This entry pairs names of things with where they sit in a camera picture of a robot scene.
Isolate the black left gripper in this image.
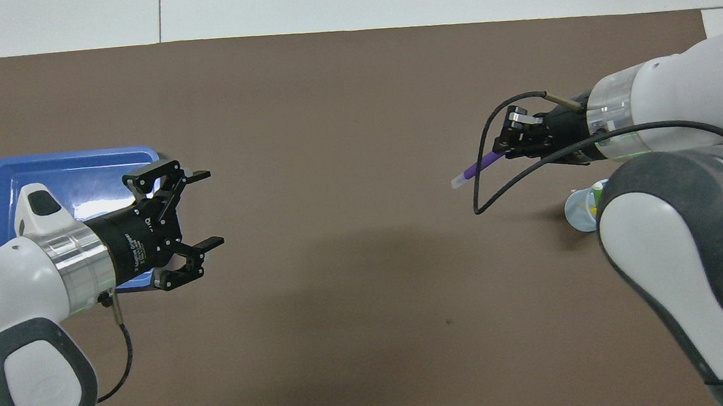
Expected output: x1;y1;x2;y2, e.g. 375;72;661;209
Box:
80;154;229;298

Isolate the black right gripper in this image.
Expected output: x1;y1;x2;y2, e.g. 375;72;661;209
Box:
490;93;609;174

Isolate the purple marker pen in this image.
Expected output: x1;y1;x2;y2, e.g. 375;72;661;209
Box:
449;149;509;190

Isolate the blue plastic tray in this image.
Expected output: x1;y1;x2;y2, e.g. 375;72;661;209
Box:
0;143;172;304

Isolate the clear plastic cup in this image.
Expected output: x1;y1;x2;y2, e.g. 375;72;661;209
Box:
561;179;614;234

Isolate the brown table mat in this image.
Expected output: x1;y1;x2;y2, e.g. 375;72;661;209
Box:
0;0;723;406

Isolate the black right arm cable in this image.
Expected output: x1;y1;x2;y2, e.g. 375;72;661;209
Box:
464;75;723;215

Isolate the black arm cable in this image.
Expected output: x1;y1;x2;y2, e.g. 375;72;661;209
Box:
87;287;139;404
464;75;723;215

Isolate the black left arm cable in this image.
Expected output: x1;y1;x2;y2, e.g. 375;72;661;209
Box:
87;287;139;404

